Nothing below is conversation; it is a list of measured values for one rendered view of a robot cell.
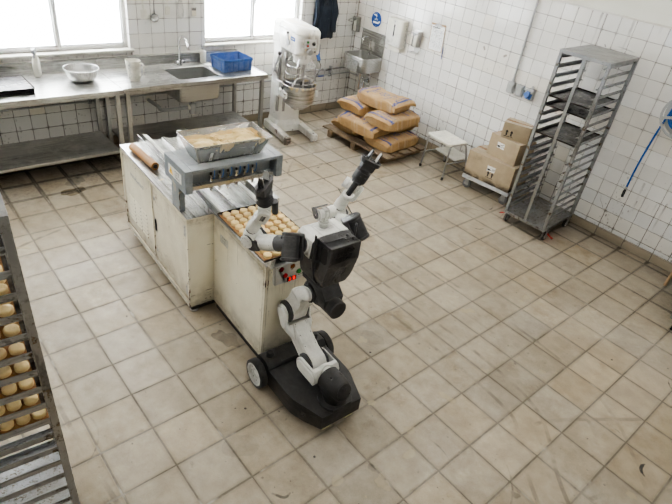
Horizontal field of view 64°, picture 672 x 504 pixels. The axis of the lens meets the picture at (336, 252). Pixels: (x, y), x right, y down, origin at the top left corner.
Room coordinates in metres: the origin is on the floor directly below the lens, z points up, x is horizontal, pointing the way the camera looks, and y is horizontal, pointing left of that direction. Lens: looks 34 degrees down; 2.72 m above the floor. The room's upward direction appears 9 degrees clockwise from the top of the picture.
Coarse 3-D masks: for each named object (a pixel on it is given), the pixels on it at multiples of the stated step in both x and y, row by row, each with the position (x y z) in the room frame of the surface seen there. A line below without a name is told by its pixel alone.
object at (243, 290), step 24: (216, 216) 3.04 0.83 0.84; (216, 240) 3.03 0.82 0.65; (240, 240) 2.80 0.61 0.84; (216, 264) 3.03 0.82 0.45; (240, 264) 2.78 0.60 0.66; (264, 264) 2.58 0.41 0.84; (216, 288) 3.03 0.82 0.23; (240, 288) 2.77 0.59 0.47; (264, 288) 2.56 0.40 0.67; (288, 288) 2.67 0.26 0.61; (240, 312) 2.77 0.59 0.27; (264, 312) 2.56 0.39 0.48; (240, 336) 2.82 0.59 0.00; (264, 336) 2.57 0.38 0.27; (288, 336) 2.70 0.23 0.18
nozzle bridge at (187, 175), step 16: (176, 160) 3.09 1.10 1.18; (192, 160) 3.12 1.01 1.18; (224, 160) 3.20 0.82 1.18; (240, 160) 3.23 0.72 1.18; (256, 160) 3.28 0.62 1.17; (272, 160) 3.43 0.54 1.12; (176, 176) 3.04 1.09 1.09; (192, 176) 3.06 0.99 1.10; (208, 176) 3.14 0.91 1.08; (224, 176) 3.22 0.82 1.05; (240, 176) 3.26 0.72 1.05; (256, 176) 3.32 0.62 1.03; (176, 192) 3.05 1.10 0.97; (192, 192) 2.97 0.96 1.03
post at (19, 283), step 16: (0, 224) 1.27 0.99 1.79; (16, 256) 1.29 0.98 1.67; (16, 272) 1.28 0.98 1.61; (16, 288) 1.27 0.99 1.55; (32, 320) 1.29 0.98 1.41; (32, 336) 1.28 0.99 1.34; (32, 352) 1.27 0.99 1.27; (48, 384) 1.29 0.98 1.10; (48, 400) 1.28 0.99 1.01; (64, 448) 1.28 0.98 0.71; (64, 464) 1.28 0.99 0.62
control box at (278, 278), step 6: (276, 264) 2.60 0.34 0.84; (282, 264) 2.61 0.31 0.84; (288, 264) 2.62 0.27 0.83; (276, 270) 2.57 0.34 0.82; (288, 270) 2.63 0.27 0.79; (294, 270) 2.66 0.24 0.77; (276, 276) 2.57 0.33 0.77; (282, 276) 2.60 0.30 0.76; (288, 276) 2.63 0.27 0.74; (294, 276) 2.66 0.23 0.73; (300, 276) 2.69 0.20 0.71; (276, 282) 2.57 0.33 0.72; (282, 282) 2.60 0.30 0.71
